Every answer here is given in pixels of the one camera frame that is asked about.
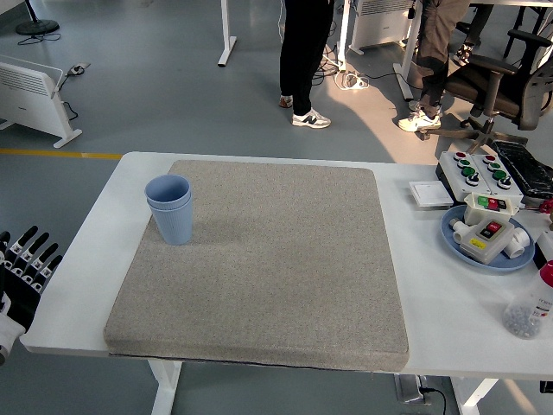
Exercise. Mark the floor plug socket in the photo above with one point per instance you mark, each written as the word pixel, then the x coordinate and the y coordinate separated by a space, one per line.
pixel 78 69

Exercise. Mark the black wrapped keyboard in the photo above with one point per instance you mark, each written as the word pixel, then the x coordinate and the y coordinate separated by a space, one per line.
pixel 525 166

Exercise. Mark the white panel heater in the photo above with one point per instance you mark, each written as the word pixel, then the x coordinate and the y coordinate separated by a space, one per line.
pixel 380 26
pixel 30 99

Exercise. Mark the grey-brown mat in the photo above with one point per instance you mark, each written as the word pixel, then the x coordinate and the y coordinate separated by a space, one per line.
pixel 302 281

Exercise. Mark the white button control box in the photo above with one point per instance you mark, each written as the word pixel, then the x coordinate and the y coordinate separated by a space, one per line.
pixel 453 175
pixel 497 186

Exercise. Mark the white wall switch plate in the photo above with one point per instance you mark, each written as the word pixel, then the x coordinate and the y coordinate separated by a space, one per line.
pixel 430 193

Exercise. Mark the white table leg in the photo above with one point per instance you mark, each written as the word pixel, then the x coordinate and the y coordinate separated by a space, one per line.
pixel 166 389
pixel 473 395

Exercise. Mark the person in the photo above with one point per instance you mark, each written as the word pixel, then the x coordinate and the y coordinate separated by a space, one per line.
pixel 302 52
pixel 436 47

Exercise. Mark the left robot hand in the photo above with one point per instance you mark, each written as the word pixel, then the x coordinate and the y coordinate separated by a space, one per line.
pixel 21 298

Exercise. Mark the small red object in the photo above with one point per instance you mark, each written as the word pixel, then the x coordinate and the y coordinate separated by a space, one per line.
pixel 546 208

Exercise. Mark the white pipe fitting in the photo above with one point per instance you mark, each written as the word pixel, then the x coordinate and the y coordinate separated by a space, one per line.
pixel 520 242
pixel 458 231

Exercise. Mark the grey red-button switch box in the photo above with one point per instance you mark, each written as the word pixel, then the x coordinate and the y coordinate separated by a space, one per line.
pixel 486 244

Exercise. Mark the clear bottle red cap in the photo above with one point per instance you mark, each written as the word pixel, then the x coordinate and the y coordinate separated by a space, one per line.
pixel 529 307

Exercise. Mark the black office chair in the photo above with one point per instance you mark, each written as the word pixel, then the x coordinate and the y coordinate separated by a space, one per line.
pixel 497 91

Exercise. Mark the white green-red switch box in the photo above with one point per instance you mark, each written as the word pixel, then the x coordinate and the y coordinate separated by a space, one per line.
pixel 475 212

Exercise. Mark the black round stand base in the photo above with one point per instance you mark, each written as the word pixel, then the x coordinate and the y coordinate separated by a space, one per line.
pixel 36 27

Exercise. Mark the white desk leg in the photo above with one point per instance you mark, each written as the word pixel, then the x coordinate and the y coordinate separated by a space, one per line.
pixel 408 65
pixel 225 39
pixel 342 34

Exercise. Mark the blue plate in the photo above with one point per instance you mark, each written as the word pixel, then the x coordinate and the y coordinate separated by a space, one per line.
pixel 449 242

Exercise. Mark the blue ribbed cup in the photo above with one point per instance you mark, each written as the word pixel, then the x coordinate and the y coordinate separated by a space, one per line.
pixel 173 225
pixel 166 190

